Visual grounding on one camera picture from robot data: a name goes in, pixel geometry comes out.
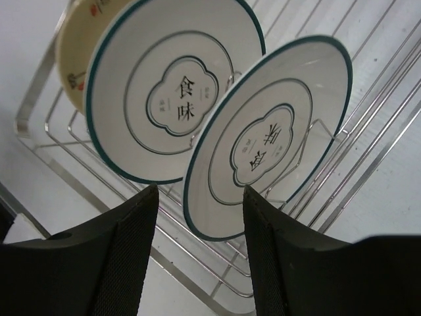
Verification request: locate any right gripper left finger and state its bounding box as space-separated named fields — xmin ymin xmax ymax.
xmin=1 ymin=184 xmax=159 ymax=315

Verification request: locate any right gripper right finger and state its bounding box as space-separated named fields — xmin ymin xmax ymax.
xmin=243 ymin=186 xmax=420 ymax=315

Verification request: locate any white plate teal rim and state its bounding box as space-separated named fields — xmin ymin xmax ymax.
xmin=182 ymin=35 xmax=353 ymax=242

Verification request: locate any white plate middle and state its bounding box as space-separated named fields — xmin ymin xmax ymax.
xmin=84 ymin=1 xmax=266 ymax=184

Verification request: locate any beige patterned plate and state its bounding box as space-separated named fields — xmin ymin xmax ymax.
xmin=55 ymin=0 xmax=131 ymax=114

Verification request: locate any silver wire dish rack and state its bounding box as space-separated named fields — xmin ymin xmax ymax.
xmin=12 ymin=0 xmax=421 ymax=315

